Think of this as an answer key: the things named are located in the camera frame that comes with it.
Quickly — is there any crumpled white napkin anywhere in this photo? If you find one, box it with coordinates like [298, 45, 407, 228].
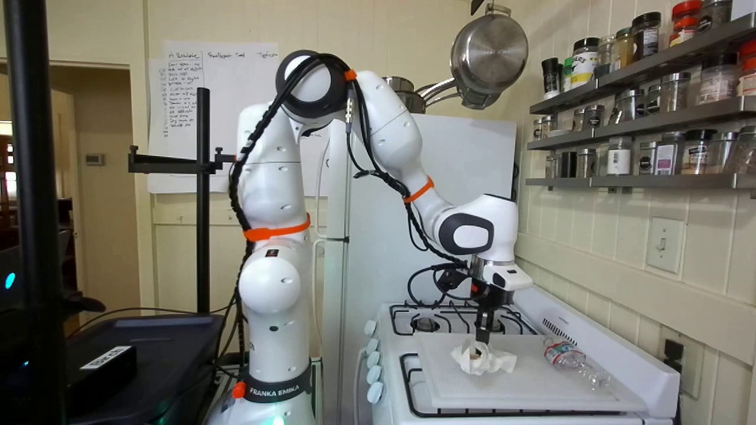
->
[450, 337, 518, 377]

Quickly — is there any white chopping board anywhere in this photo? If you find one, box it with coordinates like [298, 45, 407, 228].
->
[413, 331, 649, 413]

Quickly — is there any black stove burner grate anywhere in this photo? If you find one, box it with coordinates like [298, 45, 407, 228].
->
[389, 302, 473, 337]
[467, 302, 539, 336]

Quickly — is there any clear plastic bottle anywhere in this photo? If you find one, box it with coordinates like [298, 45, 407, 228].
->
[542, 336, 613, 391]

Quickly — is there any white refrigerator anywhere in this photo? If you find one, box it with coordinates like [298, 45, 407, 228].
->
[321, 113, 518, 425]

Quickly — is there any white stove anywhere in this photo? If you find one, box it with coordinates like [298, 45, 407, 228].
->
[353, 286, 682, 425]

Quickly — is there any cluster of hanging steel pots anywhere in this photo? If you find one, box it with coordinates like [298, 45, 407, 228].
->
[382, 75, 504, 115]

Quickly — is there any row of spice jars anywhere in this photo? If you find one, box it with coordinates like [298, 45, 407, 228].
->
[543, 125, 756, 179]
[540, 0, 756, 100]
[532, 52, 756, 141]

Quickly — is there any hanging steel pan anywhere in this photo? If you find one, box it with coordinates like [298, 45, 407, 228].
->
[449, 4, 530, 96]

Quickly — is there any stand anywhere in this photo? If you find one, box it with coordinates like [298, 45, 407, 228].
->
[128, 87, 238, 315]

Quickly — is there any black plastic bin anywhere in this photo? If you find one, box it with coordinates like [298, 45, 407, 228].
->
[64, 312, 226, 425]

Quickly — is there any black box with white label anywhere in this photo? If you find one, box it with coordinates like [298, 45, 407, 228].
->
[65, 345, 138, 395]

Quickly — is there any thick black pole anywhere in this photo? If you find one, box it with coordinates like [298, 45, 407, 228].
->
[2, 0, 67, 425]

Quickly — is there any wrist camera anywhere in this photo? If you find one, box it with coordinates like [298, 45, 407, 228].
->
[435, 265, 474, 292]

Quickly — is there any white light switch plate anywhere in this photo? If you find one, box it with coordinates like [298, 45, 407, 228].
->
[645, 216, 685, 274]

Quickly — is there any wall socket with black plug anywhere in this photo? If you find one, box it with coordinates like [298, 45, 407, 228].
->
[660, 326, 704, 400]

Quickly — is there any grey wall spice shelf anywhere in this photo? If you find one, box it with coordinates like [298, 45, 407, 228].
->
[524, 12, 756, 200]

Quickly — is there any black cable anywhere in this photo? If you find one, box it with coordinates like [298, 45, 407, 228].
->
[67, 302, 238, 338]

